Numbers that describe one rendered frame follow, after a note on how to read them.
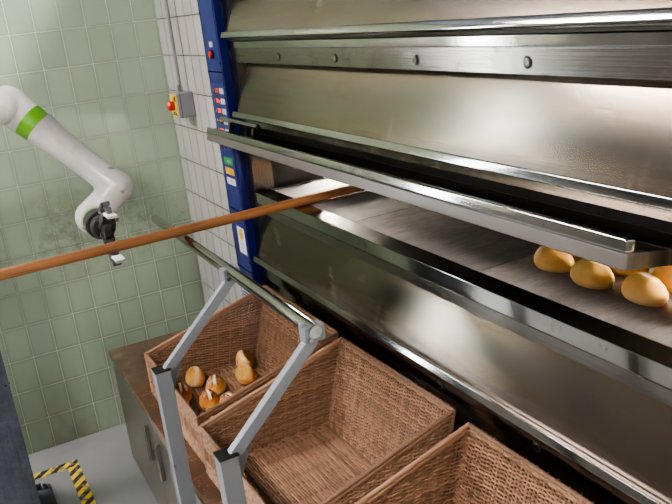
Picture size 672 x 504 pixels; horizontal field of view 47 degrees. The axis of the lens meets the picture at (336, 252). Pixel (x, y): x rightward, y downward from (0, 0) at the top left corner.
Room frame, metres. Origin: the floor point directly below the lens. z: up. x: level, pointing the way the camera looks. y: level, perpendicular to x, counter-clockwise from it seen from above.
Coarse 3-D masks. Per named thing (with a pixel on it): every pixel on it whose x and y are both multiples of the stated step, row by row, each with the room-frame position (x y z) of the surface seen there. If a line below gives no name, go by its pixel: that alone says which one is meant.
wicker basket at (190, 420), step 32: (224, 320) 2.53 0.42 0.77; (256, 320) 2.58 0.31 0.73; (320, 320) 2.22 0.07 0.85; (160, 352) 2.42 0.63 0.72; (224, 352) 2.52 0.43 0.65; (256, 352) 2.57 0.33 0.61; (288, 352) 2.36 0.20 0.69; (256, 384) 2.00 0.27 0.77; (192, 416) 1.95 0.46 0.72; (320, 416) 2.08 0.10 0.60; (192, 448) 2.00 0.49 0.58
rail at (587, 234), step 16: (208, 128) 2.59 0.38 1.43; (256, 144) 2.21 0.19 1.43; (272, 144) 2.11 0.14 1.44; (304, 160) 1.92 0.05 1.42; (320, 160) 1.84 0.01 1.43; (336, 160) 1.79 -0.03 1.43; (368, 176) 1.63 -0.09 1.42; (384, 176) 1.57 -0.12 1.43; (416, 192) 1.46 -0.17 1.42; (432, 192) 1.41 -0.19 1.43; (448, 192) 1.37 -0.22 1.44; (480, 208) 1.28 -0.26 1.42; (496, 208) 1.25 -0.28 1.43; (512, 208) 1.22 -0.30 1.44; (528, 224) 1.17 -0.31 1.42; (544, 224) 1.14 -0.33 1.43; (560, 224) 1.11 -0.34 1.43; (576, 224) 1.10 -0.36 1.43; (592, 240) 1.05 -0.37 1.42; (608, 240) 1.03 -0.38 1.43; (624, 240) 1.00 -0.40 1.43
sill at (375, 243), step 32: (256, 192) 2.67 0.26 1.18; (320, 224) 2.21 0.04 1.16; (352, 224) 2.12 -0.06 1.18; (384, 256) 1.89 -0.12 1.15; (416, 256) 1.78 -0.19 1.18; (448, 288) 1.63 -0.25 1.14; (480, 288) 1.53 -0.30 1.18; (512, 288) 1.50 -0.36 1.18; (544, 320) 1.35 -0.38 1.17; (576, 320) 1.31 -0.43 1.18; (608, 352) 1.21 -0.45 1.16; (640, 352) 1.16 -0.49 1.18
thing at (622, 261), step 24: (240, 144) 2.32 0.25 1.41; (288, 144) 2.33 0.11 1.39; (312, 168) 1.87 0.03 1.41; (384, 168) 1.84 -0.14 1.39; (384, 192) 1.57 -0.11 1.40; (408, 192) 1.49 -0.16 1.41; (480, 192) 1.51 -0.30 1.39; (456, 216) 1.34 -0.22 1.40; (480, 216) 1.28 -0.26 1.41; (552, 216) 1.27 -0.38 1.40; (576, 216) 1.28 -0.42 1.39; (600, 216) 1.29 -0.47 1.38; (528, 240) 1.17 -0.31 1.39; (552, 240) 1.12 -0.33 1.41; (576, 240) 1.08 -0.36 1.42; (648, 240) 1.09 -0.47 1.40; (624, 264) 1.00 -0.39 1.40; (648, 264) 1.02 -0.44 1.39
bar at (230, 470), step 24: (192, 240) 2.16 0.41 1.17; (216, 264) 1.94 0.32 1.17; (264, 288) 1.69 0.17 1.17; (288, 312) 1.53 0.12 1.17; (192, 336) 1.82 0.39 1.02; (312, 336) 1.43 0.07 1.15; (168, 360) 1.80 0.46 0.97; (288, 360) 1.44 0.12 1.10; (168, 384) 1.77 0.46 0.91; (288, 384) 1.41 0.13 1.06; (168, 408) 1.77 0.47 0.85; (264, 408) 1.39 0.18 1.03; (168, 432) 1.76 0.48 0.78; (240, 432) 1.38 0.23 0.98; (216, 456) 1.35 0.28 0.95; (240, 456) 1.36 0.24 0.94; (240, 480) 1.35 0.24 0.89
